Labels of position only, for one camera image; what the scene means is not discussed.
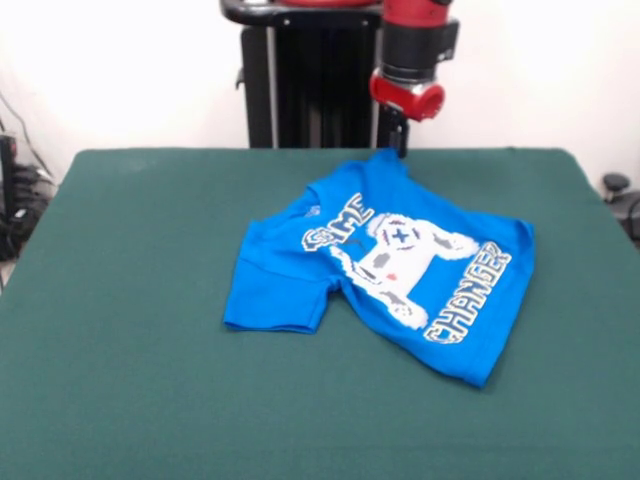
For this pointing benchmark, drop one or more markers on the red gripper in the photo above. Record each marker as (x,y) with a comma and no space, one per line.
(405,97)

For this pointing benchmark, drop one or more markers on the blue game controller print t-shirt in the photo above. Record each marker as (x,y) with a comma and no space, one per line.
(270,300)

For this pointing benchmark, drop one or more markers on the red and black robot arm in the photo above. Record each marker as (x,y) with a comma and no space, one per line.
(420,35)

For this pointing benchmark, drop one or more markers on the black office chair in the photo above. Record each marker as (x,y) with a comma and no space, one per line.
(625,200)

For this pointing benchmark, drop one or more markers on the dark green table cloth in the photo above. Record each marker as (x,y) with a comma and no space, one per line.
(200,400)

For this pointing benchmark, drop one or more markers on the black computer box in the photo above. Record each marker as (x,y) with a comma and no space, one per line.
(6,170)

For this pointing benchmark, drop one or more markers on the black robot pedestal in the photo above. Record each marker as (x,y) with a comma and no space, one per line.
(320,75)

